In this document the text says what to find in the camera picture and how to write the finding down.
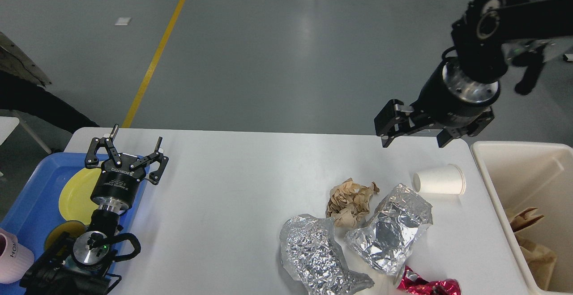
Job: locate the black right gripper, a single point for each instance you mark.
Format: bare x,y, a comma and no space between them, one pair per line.
459,104

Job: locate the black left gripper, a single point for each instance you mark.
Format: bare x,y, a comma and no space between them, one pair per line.
118,183

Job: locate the yellow plastic plate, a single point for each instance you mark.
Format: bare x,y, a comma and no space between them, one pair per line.
75,201

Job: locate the brown paper ball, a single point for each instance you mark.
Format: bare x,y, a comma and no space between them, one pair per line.
349,203

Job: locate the brown paper bag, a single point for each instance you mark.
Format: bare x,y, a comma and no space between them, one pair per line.
524,218
540,259

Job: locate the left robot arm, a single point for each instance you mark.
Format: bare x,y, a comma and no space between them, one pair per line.
79,265

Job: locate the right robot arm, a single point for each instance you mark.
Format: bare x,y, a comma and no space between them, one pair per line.
490,36

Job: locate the white paper cup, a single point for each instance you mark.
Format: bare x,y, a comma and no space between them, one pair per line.
447,179

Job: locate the blue plastic tray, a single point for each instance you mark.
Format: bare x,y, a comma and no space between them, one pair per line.
36,211

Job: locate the white plastic bin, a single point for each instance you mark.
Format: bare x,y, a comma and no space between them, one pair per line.
519,175

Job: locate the crumpled aluminium foil upper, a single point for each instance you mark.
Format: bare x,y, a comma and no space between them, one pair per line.
385,242

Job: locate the crumpled aluminium foil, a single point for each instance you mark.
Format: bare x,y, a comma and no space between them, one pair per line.
311,255
385,242

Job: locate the small white side table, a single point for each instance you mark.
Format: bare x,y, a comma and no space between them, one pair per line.
9,124

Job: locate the pink mug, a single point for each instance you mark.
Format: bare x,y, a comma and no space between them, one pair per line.
15,259

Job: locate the crushed red can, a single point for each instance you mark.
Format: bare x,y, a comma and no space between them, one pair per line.
413,284

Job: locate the crumpled aluminium foil lower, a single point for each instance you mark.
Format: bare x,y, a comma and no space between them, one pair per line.
311,255

